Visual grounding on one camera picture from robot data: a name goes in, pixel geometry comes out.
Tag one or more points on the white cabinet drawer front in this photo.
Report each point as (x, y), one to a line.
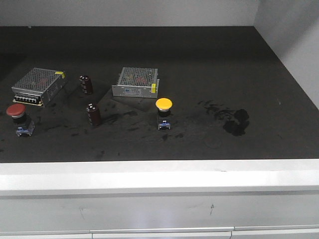
(251, 214)

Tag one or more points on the right mesh power supply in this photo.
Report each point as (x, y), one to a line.
(137, 82)

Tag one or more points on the rear brown capacitor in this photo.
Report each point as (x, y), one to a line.
(86, 84)

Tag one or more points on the yellow mushroom push button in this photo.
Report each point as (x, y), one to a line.
(163, 118)

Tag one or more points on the red mushroom push button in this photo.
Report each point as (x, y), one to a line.
(22, 122)

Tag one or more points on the brown capacitor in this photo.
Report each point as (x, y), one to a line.
(93, 114)
(86, 84)

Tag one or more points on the left mesh power supply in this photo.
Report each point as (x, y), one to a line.
(39, 87)

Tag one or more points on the mesh power supply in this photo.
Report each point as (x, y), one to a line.
(137, 82)
(39, 87)

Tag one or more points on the front brown capacitor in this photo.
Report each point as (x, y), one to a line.
(93, 114)

